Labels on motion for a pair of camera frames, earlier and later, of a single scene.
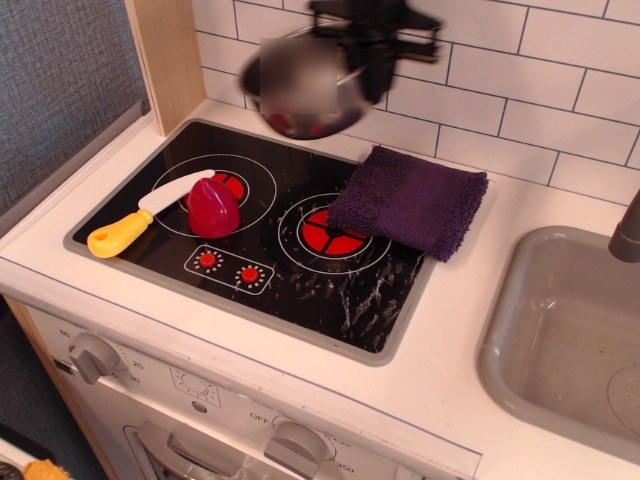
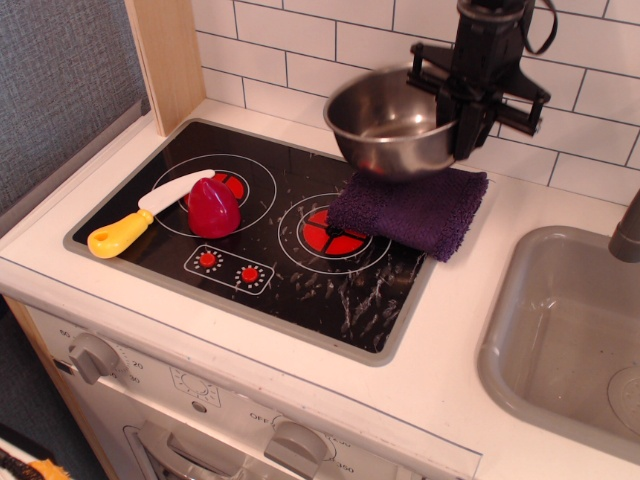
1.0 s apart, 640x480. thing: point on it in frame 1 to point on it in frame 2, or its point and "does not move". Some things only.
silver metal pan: x=296 y=86 to x=387 y=128
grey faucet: x=624 y=245 does not move
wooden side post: x=168 y=49 does not move
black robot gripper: x=372 y=40 to x=485 y=62
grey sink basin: x=558 y=343 does not move
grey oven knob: x=296 y=447 does not move
